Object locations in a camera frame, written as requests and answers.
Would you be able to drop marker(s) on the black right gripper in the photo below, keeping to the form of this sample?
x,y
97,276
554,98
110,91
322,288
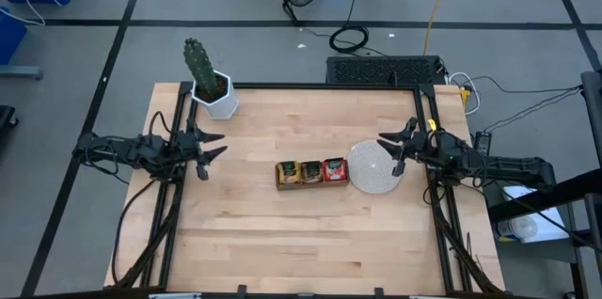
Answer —
x,y
423,146

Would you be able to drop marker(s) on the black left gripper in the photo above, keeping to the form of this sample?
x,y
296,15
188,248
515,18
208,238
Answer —
x,y
188,148

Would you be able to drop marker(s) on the red strawberry tea bag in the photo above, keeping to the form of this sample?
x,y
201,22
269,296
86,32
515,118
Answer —
x,y
335,169

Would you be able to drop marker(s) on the yellow lemon tea bag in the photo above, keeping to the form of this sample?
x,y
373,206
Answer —
x,y
288,174

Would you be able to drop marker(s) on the brown vanilla apple tea bag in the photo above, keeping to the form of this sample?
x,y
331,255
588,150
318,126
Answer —
x,y
312,172

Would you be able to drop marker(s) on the brown wooden compartment tray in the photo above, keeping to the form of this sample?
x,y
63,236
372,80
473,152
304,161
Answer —
x,y
310,186

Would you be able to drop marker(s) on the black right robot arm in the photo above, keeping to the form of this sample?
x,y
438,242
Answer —
x,y
508,165

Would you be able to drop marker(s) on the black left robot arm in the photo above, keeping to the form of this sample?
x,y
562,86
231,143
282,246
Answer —
x,y
122,148

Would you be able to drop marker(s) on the round woven beige placemat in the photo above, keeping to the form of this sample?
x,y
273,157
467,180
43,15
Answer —
x,y
371,169

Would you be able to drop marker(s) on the white hexagonal plant pot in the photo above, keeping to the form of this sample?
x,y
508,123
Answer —
x,y
223,110

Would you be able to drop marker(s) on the yellow tape tag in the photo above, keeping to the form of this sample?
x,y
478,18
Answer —
x,y
432,124

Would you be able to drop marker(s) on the black perforated computer case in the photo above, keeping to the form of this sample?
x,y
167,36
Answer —
x,y
381,71

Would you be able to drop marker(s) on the green cactus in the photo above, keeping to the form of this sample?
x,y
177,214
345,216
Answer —
x,y
200,66

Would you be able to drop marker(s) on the yellow power plug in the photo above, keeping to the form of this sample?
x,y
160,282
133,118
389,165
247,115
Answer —
x,y
464,96

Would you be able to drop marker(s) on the black power adapter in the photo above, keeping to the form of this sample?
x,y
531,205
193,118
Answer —
x,y
482,142

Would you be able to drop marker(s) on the white plastic bottle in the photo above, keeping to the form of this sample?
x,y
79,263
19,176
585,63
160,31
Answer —
x,y
517,228

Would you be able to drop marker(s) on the black metal stand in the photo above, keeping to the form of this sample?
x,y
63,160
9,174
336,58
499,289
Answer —
x,y
541,198

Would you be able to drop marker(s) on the white cardboard box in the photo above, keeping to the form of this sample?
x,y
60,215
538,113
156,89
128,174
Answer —
x,y
550,228

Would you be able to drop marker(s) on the grey metal base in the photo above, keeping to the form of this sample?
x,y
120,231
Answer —
x,y
19,72

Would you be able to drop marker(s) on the black caster base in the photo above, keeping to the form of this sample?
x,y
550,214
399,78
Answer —
x,y
5,120

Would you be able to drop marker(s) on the black aluminium table frame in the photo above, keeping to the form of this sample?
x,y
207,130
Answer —
x,y
305,86

